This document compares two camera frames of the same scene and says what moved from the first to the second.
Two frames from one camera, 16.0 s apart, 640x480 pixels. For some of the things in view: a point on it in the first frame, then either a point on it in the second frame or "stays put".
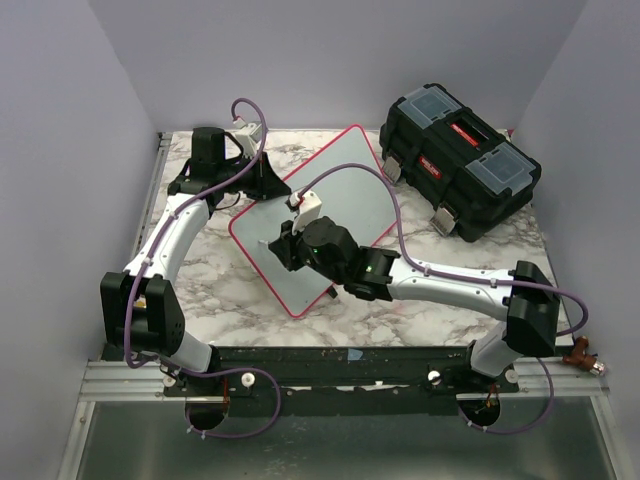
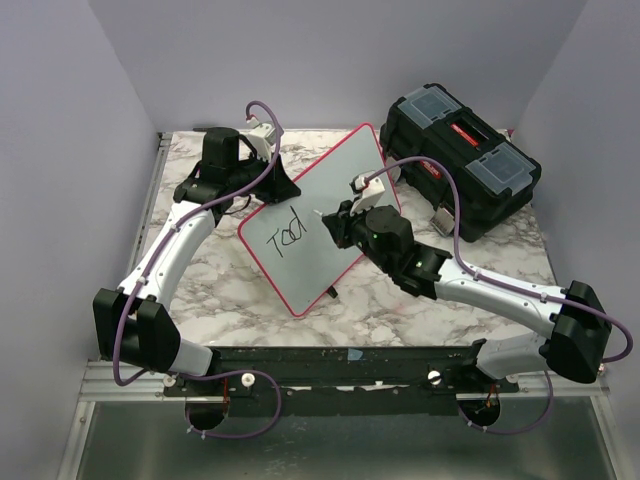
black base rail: [335, 380] stays put
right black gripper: [285, 245] to [340, 222]
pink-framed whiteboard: [357, 198] stays put
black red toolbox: [469, 179] stays put
